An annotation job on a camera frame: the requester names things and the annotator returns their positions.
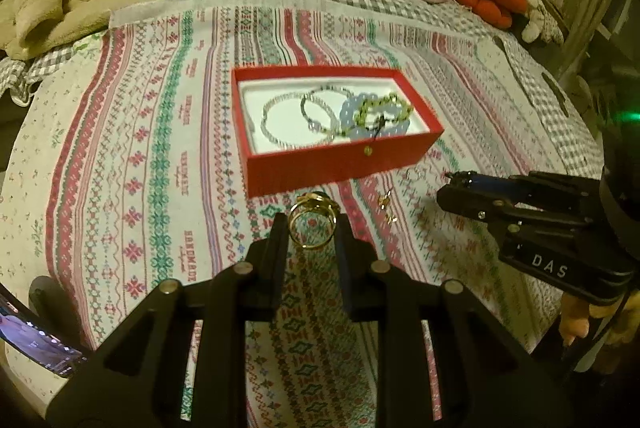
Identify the clear crystal bracelet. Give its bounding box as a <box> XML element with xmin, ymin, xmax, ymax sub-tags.
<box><xmin>262</xmin><ymin>90</ymin><xmax>333</xmax><ymax>152</ymax></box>

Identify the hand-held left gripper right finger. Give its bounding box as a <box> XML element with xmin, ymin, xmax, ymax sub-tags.
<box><xmin>334</xmin><ymin>213</ymin><xmax>576</xmax><ymax>428</ymax></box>

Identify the light blue bead bracelet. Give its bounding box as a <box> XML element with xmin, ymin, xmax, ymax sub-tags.
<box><xmin>340</xmin><ymin>95</ymin><xmax>416</xmax><ymax>142</ymax></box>

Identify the smartphone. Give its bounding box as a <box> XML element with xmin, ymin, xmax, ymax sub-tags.
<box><xmin>0</xmin><ymin>283</ymin><xmax>88</xmax><ymax>379</ymax></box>

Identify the white floral cloth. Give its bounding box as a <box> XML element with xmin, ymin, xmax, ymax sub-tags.
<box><xmin>492</xmin><ymin>35</ymin><xmax>603</xmax><ymax>169</ymax></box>

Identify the red jewelry box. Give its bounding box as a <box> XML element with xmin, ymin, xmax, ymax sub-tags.
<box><xmin>231</xmin><ymin>65</ymin><xmax>445</xmax><ymax>198</ymax></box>

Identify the person's right hand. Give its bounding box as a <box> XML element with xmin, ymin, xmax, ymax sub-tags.
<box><xmin>559</xmin><ymin>293</ymin><xmax>594</xmax><ymax>346</ymax></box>

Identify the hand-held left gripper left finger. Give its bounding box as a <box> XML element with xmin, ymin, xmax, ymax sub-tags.
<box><xmin>45</xmin><ymin>210</ymin><xmax>291</xmax><ymax>428</ymax></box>

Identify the green bead bracelet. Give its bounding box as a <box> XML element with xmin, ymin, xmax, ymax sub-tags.
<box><xmin>345</xmin><ymin>91</ymin><xmax>414</xmax><ymax>157</ymax></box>

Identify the gold ring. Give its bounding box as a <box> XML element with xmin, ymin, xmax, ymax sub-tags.
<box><xmin>287</xmin><ymin>192</ymin><xmax>341</xmax><ymax>251</ymax></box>

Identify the beige plush toy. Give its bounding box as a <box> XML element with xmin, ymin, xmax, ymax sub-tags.
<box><xmin>522</xmin><ymin>0</ymin><xmax>566</xmax><ymax>45</ymax></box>

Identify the patterned printed cloth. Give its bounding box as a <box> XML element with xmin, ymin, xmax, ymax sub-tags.
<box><xmin>0</xmin><ymin>5</ymin><xmax>566</xmax><ymax>428</ymax></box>

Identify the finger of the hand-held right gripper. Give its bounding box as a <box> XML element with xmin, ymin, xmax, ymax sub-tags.
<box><xmin>436</xmin><ymin>183</ymin><xmax>593</xmax><ymax>238</ymax></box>
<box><xmin>445</xmin><ymin>170</ymin><xmax>602</xmax><ymax>210</ymax></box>

